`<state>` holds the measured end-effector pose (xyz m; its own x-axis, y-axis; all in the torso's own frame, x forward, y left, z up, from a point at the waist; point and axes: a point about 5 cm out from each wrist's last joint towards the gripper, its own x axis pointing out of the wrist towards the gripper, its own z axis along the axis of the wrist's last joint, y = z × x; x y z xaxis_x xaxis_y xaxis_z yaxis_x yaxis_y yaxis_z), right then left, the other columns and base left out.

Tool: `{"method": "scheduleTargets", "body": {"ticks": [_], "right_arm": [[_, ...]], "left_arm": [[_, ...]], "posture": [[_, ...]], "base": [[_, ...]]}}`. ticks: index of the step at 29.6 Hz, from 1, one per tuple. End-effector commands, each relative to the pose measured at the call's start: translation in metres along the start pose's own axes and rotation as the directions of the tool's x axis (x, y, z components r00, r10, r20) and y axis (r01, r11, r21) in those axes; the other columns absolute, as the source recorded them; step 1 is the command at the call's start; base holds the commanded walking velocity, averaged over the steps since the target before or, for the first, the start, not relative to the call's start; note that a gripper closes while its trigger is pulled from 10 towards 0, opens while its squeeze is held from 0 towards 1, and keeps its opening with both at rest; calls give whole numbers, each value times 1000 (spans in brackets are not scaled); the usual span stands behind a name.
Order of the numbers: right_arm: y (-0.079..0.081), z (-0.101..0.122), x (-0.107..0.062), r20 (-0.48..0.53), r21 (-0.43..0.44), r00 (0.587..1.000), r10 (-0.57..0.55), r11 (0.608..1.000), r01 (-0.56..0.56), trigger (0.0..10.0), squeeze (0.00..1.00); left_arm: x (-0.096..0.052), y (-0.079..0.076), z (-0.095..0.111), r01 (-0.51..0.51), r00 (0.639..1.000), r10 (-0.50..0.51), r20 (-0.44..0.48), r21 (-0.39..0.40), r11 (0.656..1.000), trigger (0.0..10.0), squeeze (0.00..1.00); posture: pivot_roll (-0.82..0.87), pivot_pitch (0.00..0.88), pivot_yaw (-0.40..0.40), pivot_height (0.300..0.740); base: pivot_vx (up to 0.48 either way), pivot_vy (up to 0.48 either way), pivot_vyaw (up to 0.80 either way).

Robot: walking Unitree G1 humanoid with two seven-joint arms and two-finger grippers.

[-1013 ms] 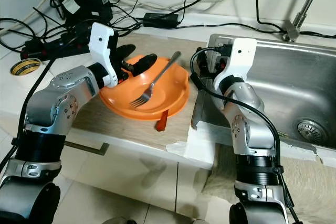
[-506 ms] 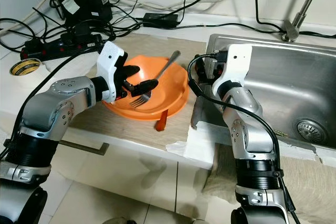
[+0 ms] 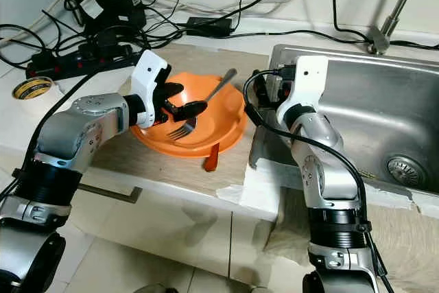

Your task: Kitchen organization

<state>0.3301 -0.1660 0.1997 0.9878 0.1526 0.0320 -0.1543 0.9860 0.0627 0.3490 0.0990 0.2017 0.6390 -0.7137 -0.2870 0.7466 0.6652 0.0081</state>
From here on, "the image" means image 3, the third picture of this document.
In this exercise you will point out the black power strip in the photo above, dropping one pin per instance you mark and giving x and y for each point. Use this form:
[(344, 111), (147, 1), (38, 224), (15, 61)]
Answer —
[(68, 65)]

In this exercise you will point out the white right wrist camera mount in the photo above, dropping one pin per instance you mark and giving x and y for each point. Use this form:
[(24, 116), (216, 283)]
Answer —
[(309, 77)]

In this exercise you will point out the beige hanging towel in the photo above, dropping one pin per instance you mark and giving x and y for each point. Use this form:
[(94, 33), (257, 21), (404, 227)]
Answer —
[(405, 238)]

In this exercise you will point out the wide white cabinet door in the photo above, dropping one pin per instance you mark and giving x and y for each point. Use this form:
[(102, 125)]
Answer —
[(164, 238)]

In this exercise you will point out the grey robot foot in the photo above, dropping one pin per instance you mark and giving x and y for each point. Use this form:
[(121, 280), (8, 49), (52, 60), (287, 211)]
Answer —
[(154, 289)]

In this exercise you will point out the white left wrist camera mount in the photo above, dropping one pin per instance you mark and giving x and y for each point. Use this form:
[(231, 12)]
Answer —
[(149, 77)]

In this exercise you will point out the orange plastic bowl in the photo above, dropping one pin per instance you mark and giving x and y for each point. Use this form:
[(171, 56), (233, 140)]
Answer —
[(219, 118)]

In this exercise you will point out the white paper towel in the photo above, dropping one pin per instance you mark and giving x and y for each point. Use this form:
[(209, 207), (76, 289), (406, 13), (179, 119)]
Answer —
[(260, 186)]

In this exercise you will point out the white tape roll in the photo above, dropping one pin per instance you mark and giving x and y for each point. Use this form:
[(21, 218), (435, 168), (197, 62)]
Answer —
[(34, 106)]

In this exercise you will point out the narrow white cabinet door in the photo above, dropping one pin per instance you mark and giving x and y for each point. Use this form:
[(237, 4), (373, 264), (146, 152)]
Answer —
[(250, 252)]

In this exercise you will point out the black charger with white label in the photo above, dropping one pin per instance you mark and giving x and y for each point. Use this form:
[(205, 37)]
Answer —
[(120, 13)]

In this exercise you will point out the metal faucet pipe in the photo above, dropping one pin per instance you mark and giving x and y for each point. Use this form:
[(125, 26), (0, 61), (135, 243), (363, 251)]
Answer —
[(381, 38)]

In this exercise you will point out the silver metal fork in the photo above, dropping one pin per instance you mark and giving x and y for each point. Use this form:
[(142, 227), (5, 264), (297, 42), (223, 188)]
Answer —
[(182, 130)]

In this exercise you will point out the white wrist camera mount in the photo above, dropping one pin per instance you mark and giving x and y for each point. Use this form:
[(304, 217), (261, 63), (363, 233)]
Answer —
[(149, 77), (309, 77)]

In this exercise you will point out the small black power adapter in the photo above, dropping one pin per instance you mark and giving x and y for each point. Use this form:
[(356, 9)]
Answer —
[(209, 27)]

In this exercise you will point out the stainless steel sink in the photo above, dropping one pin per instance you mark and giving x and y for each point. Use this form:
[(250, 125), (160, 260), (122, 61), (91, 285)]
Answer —
[(384, 101)]

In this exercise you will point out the round sink drain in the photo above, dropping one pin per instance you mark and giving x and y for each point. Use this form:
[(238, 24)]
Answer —
[(403, 171)]

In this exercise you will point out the beige counter mat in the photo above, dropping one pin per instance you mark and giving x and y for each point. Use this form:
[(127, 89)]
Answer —
[(164, 169)]

